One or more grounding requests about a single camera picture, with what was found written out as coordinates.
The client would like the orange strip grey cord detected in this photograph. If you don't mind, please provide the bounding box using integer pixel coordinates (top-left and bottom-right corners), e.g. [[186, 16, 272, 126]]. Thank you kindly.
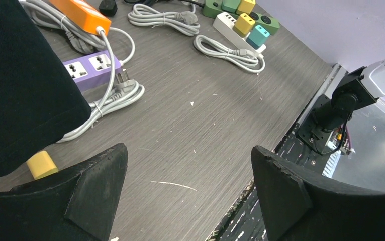
[[56, 28, 146, 144]]

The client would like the yellow plug adapter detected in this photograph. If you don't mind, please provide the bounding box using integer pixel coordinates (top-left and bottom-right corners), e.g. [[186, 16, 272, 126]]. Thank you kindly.
[[26, 150, 59, 180]]

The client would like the purple power strip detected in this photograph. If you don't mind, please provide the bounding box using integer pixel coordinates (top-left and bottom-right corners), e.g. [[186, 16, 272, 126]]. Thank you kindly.
[[63, 50, 111, 92]]

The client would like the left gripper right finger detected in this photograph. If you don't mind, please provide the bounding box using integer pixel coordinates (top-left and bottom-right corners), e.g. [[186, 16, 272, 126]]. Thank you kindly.
[[251, 146, 385, 240]]

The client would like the green power strip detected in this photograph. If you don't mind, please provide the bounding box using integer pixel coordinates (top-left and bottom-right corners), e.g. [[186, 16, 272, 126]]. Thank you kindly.
[[202, 0, 280, 35]]

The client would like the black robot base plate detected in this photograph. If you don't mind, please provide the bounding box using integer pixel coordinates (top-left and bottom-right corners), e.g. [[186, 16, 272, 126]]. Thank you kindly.
[[206, 130, 333, 241]]

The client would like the orange power strip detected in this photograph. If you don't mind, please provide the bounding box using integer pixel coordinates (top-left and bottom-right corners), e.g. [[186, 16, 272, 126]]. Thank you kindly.
[[50, 0, 111, 35]]

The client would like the purple strip grey cord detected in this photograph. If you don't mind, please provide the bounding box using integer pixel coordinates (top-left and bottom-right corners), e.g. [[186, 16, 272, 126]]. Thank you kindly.
[[19, 0, 136, 65]]

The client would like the teal adapter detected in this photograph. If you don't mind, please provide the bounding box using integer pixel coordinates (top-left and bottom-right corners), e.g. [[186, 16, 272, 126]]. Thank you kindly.
[[246, 25, 270, 49]]

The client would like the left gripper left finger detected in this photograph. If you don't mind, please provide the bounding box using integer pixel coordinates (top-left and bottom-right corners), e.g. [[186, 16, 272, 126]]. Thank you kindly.
[[0, 143, 128, 240]]

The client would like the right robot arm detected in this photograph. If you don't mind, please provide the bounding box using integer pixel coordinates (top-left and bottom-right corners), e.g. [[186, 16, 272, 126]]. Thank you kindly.
[[296, 59, 385, 156]]

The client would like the black garment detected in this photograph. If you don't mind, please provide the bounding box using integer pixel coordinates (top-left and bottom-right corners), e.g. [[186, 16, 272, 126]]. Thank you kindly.
[[0, 1, 91, 177]]

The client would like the near strip grey cord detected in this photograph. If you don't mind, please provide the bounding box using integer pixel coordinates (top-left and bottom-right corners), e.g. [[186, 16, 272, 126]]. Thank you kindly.
[[193, 34, 266, 74]]

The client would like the yellow adapter on green strip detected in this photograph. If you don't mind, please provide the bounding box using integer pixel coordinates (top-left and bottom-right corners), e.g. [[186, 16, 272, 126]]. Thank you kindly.
[[235, 0, 256, 15]]

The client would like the white power strip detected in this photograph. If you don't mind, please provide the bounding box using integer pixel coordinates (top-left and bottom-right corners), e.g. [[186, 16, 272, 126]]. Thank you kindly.
[[213, 12, 266, 57]]

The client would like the far strip grey cord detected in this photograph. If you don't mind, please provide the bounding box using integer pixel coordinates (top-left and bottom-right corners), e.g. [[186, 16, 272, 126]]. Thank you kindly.
[[127, 3, 201, 37]]

